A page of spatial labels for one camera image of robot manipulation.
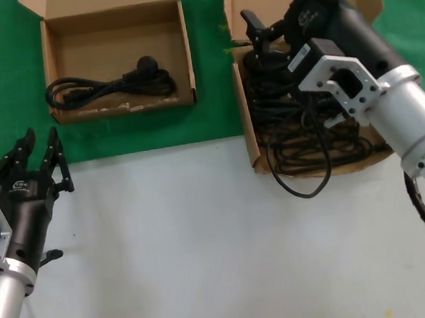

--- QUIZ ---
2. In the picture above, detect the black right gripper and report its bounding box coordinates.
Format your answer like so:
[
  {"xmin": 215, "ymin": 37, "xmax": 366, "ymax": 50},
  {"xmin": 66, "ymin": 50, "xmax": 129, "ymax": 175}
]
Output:
[{"xmin": 237, "ymin": 0, "xmax": 409, "ymax": 96}]

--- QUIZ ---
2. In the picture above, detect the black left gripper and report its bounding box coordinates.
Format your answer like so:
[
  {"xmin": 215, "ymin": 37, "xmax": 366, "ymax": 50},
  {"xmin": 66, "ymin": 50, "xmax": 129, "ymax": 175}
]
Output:
[{"xmin": 0, "ymin": 123, "xmax": 83, "ymax": 276}]

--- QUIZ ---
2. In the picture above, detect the small brown cardboard box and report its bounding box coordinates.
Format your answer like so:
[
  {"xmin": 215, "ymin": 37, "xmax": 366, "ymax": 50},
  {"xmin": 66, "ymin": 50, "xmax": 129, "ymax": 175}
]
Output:
[{"xmin": 17, "ymin": 0, "xmax": 201, "ymax": 128}]

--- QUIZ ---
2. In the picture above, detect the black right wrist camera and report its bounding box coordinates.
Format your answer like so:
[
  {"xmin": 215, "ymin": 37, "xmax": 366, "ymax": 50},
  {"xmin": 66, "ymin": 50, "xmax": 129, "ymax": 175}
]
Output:
[{"xmin": 285, "ymin": 36, "xmax": 348, "ymax": 83}]

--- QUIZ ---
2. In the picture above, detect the black cable connector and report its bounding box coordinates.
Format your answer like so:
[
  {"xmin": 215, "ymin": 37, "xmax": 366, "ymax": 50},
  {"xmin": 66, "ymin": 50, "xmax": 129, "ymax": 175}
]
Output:
[{"xmin": 35, "ymin": 248, "xmax": 66, "ymax": 269}]

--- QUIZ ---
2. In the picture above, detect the thin black camera cable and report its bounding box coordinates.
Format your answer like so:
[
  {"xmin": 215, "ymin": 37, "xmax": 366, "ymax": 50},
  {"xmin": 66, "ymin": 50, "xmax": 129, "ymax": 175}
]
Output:
[{"xmin": 261, "ymin": 88, "xmax": 337, "ymax": 202}]

